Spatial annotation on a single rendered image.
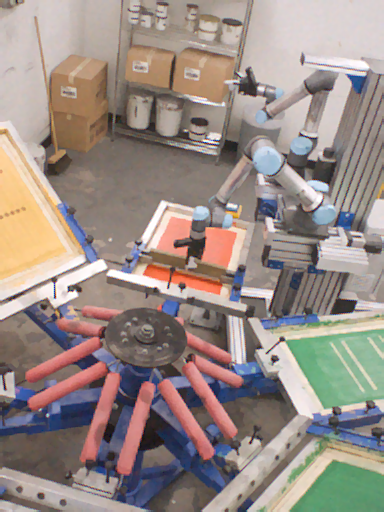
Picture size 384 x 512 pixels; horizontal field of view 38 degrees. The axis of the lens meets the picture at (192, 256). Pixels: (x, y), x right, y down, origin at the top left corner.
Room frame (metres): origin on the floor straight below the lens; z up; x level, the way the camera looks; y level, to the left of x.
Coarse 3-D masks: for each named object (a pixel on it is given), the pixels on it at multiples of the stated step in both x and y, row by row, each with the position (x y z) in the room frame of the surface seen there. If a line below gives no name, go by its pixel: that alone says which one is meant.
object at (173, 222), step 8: (168, 224) 2.70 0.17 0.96; (176, 224) 2.71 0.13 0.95; (184, 224) 2.73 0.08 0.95; (168, 232) 2.62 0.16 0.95; (160, 240) 2.52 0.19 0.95; (168, 240) 2.54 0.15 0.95; (160, 248) 2.45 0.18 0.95; (144, 272) 2.22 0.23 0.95; (152, 272) 2.23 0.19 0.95; (160, 272) 2.24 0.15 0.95; (168, 272) 2.25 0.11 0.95; (176, 272) 2.27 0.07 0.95; (160, 280) 2.18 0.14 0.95; (168, 280) 2.19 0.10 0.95; (176, 280) 2.20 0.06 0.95
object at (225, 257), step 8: (208, 232) 2.69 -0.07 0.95; (216, 232) 2.71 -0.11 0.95; (224, 232) 2.73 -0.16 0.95; (232, 232) 2.74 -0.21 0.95; (232, 240) 2.66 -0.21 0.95; (224, 248) 2.56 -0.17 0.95; (232, 248) 2.58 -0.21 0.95; (224, 256) 2.49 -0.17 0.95; (224, 264) 2.41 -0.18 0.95; (184, 280) 2.21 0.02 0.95; (192, 280) 2.22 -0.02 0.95; (200, 280) 2.24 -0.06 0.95; (208, 280) 2.25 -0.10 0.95; (200, 288) 2.17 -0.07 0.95; (208, 288) 2.18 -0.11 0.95; (216, 288) 2.20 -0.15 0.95
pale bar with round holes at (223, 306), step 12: (108, 276) 2.03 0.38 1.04; (120, 276) 2.04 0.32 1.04; (132, 276) 2.06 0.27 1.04; (132, 288) 2.02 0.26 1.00; (144, 288) 2.01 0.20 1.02; (204, 300) 1.99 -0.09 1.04; (216, 300) 2.00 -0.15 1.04; (228, 300) 2.02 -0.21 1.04; (228, 312) 1.97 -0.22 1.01; (240, 312) 1.96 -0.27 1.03
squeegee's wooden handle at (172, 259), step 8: (152, 248) 2.29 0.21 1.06; (152, 256) 2.27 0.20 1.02; (160, 256) 2.27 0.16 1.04; (168, 256) 2.26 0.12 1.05; (176, 256) 2.26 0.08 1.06; (184, 256) 2.27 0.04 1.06; (168, 264) 2.26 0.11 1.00; (176, 264) 2.26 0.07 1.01; (184, 264) 2.25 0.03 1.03; (200, 264) 2.24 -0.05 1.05; (208, 264) 2.25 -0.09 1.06; (216, 264) 2.26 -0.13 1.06; (200, 272) 2.24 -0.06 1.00; (208, 272) 2.24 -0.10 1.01; (216, 272) 2.24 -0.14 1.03; (224, 272) 2.23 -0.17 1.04
